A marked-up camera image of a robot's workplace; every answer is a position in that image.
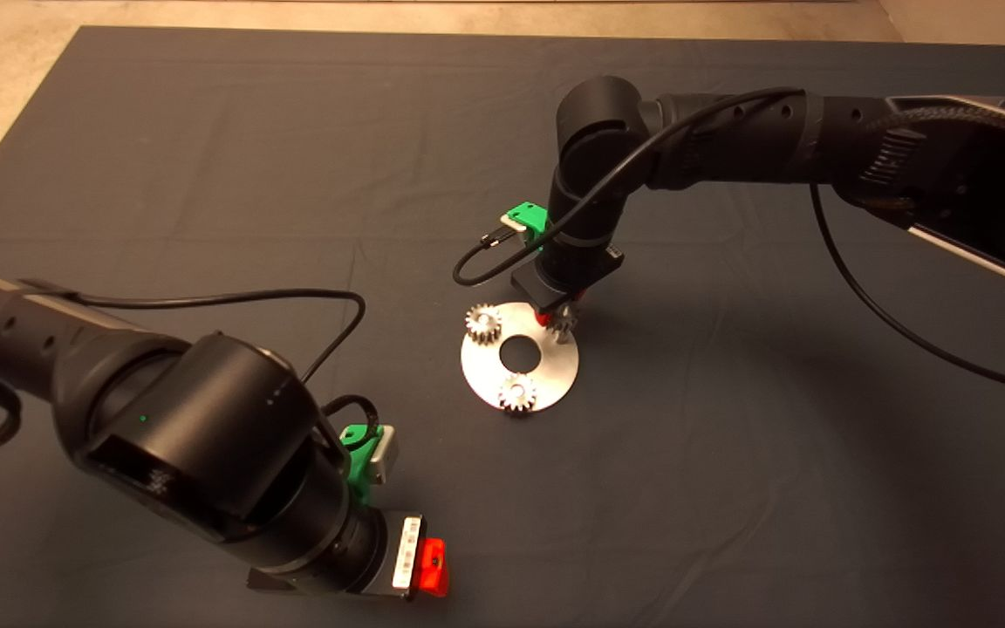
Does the thin black left camera cable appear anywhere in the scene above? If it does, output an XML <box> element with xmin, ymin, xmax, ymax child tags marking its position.
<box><xmin>18</xmin><ymin>279</ymin><xmax>381</xmax><ymax>437</ymax></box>

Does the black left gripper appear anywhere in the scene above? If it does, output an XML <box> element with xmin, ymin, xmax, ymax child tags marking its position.
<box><xmin>248</xmin><ymin>510</ymin><xmax>450</xmax><ymax>601</ymax></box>

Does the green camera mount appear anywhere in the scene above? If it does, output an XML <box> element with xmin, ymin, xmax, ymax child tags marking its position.
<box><xmin>504</xmin><ymin>202</ymin><xmax>552</xmax><ymax>254</ymax></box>
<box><xmin>339</xmin><ymin>423</ymin><xmax>385</xmax><ymax>505</ymax></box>

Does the round metal carrier plate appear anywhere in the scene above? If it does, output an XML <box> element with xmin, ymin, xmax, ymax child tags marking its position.
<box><xmin>460</xmin><ymin>302</ymin><xmax>580</xmax><ymax>414</ymax></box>

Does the green right camera mount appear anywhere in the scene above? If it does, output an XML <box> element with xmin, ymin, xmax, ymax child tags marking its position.
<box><xmin>504</xmin><ymin>202</ymin><xmax>552</xmax><ymax>254</ymax></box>

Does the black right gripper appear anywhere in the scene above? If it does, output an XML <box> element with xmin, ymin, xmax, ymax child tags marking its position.
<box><xmin>511</xmin><ymin>242</ymin><xmax>626</xmax><ymax>329</ymax></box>

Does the green left camera mount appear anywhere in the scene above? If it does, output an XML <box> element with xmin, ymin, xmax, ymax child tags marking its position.
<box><xmin>339</xmin><ymin>423</ymin><xmax>385</xmax><ymax>505</ymax></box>

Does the dark grey table cloth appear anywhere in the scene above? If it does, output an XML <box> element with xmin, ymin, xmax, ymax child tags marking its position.
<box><xmin>0</xmin><ymin>26</ymin><xmax>1005</xmax><ymax>628</ymax></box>

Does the silver left camera box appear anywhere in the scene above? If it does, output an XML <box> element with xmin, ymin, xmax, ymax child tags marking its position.
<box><xmin>369</xmin><ymin>425</ymin><xmax>400</xmax><ymax>484</ymax></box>

